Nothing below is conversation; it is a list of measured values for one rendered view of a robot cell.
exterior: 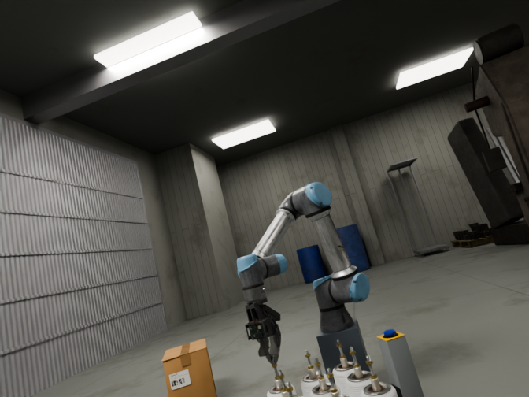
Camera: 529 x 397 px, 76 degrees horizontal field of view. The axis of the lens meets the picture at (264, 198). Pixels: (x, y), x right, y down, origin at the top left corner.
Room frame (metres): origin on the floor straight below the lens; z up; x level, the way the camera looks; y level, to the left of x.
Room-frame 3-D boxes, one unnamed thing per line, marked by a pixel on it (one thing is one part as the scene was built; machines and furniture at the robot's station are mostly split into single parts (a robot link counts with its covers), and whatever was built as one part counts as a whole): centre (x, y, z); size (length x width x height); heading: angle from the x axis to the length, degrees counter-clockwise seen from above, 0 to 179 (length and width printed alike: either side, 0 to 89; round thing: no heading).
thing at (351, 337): (1.62, -0.17, 0.15); 0.18 x 0.18 x 0.30; 78
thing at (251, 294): (1.19, 0.11, 0.56); 0.08 x 0.08 x 0.05
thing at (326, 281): (1.61, -0.18, 0.47); 0.13 x 0.12 x 0.14; 41
